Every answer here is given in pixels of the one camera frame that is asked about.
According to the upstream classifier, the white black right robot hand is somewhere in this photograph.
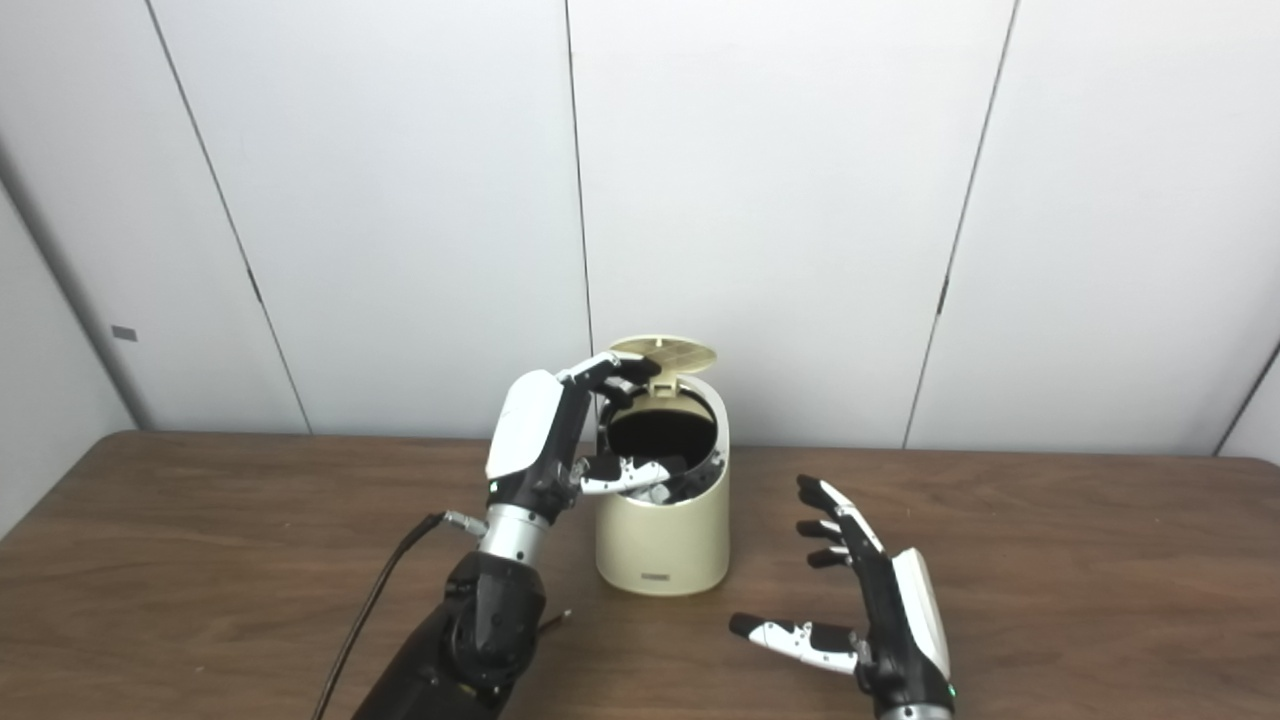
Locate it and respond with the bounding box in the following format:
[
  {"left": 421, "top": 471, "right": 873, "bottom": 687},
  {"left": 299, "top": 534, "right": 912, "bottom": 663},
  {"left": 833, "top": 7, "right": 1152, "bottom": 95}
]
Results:
[{"left": 729, "top": 475, "right": 956, "bottom": 719}]

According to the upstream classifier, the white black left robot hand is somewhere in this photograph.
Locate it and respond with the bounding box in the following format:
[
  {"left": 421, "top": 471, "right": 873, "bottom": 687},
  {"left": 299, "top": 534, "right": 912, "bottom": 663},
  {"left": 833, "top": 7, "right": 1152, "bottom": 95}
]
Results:
[{"left": 484, "top": 352, "right": 673, "bottom": 521}]

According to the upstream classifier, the cream round bin lid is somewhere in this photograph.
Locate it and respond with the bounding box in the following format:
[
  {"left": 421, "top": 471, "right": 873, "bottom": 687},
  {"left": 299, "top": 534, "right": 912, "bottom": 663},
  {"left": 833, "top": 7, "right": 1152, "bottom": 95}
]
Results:
[{"left": 609, "top": 335, "right": 719, "bottom": 399}]

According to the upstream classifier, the cream-colored round bin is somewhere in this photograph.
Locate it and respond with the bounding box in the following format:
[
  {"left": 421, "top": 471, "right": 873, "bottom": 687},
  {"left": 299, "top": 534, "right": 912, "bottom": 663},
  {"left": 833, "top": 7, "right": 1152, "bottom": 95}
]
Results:
[{"left": 594, "top": 375, "right": 731, "bottom": 597}]

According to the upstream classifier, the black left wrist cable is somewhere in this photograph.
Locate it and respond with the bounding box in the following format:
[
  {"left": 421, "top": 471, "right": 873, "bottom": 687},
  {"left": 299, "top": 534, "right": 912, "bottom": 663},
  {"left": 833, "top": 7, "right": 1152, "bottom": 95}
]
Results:
[{"left": 312, "top": 510, "right": 488, "bottom": 720}]

